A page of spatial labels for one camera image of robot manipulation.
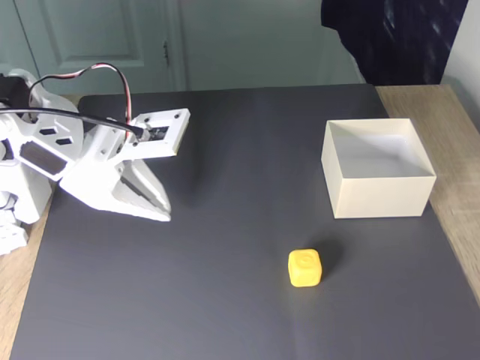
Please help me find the yellow cube block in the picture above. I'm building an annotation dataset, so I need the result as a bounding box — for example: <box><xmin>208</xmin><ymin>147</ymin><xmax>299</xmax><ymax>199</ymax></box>
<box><xmin>287</xmin><ymin>247</ymin><xmax>324</xmax><ymax>289</ymax></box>

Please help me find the white open box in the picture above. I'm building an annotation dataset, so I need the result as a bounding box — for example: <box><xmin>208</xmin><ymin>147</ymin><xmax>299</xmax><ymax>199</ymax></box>
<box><xmin>320</xmin><ymin>118</ymin><xmax>438</xmax><ymax>220</ymax></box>

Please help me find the dark grey table mat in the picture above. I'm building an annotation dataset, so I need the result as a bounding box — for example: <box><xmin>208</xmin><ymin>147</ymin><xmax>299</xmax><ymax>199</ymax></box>
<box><xmin>9</xmin><ymin>82</ymin><xmax>480</xmax><ymax>360</ymax></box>

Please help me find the black hanging cloth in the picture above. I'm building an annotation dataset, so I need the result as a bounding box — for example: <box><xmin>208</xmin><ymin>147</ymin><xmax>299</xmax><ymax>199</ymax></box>
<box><xmin>320</xmin><ymin>0</ymin><xmax>470</xmax><ymax>87</ymax></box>

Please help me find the black camera cable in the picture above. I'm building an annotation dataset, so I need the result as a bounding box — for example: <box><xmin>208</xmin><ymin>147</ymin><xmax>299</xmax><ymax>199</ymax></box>
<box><xmin>0</xmin><ymin>107</ymin><xmax>146</xmax><ymax>143</ymax></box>

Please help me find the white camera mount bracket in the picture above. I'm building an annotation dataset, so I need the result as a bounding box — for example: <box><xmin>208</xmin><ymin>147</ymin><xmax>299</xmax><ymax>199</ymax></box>
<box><xmin>84</xmin><ymin>107</ymin><xmax>192</xmax><ymax>167</ymax></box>

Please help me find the red white black servo cable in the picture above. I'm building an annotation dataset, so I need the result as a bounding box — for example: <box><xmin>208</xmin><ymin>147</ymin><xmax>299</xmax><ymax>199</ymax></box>
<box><xmin>28</xmin><ymin>62</ymin><xmax>135</xmax><ymax>148</ymax></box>

